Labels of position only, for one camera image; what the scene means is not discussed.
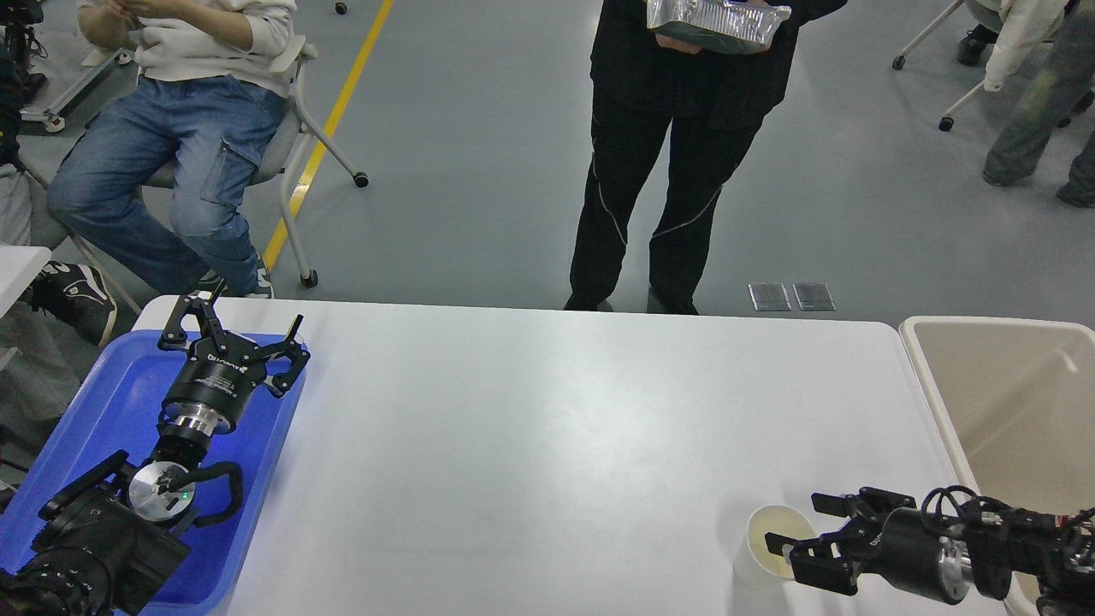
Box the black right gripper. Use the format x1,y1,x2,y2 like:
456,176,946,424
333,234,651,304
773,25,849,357
764,487,971,605

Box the white paper cup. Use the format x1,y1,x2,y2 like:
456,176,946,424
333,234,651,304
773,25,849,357
734,505,817,591

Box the black and white sneaker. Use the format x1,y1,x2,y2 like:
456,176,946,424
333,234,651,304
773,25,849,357
30,260,118,347

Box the person in black clothes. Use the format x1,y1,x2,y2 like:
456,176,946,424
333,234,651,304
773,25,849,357
563,0,848,316

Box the seated person in jeans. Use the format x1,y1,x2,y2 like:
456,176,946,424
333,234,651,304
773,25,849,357
47,1,297,298

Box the white chair at right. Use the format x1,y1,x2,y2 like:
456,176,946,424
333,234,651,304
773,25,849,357
889,1,986,135

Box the beige plastic bin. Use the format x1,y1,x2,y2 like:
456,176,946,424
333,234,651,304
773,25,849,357
899,316,1095,616

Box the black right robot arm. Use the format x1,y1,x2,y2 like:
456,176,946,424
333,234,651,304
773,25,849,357
764,486,1094,615

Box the aluminium foil tray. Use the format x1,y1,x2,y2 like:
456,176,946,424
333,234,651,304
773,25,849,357
646,1,791,55

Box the blue plastic tray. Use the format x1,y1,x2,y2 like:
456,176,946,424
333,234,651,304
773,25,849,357
1,330,306,615

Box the white rolling chair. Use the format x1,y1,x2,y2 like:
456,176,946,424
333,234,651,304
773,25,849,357
137,34,370,288

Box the person in olive trousers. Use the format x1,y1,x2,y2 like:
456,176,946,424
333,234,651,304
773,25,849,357
982,1,1094,187

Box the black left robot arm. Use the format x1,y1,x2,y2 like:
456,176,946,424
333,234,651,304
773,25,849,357
3,297,311,615

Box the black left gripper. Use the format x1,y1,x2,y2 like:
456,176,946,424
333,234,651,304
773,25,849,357
155,293,310,435

